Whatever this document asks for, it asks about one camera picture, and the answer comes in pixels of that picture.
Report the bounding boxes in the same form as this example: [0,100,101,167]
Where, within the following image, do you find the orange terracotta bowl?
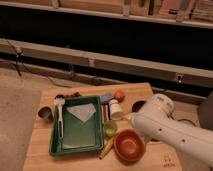
[113,129,146,162]

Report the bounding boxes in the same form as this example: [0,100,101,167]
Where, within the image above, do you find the dark maroon bowl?
[132,101,145,112]

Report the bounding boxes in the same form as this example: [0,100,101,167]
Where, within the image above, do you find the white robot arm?
[130,93,213,168]

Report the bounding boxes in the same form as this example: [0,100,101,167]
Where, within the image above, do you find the green plastic tray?
[49,96,104,156]

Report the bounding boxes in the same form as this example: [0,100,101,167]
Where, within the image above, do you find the blue grey sponge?
[100,93,113,104]

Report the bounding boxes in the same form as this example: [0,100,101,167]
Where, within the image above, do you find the orange tomato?
[114,90,125,102]

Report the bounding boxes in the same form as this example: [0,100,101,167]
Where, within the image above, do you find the red striped utensil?
[102,105,109,123]

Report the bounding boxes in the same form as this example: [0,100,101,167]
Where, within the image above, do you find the white bottle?
[109,99,123,120]

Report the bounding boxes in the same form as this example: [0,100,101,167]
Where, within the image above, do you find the dark brown small objects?
[54,92,82,100]

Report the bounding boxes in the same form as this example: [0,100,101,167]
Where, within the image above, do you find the white folded cloth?
[67,103,96,122]

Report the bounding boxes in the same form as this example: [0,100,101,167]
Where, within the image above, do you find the small green cup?
[104,120,117,138]

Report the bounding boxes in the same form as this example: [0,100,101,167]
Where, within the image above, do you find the wooden board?
[23,83,182,171]

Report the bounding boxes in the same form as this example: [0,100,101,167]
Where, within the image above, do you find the yellow stick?
[99,137,114,159]

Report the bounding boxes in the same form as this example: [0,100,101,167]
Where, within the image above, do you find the small metal cup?
[38,106,53,123]

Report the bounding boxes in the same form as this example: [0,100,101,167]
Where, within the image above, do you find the black cable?
[169,113,198,128]

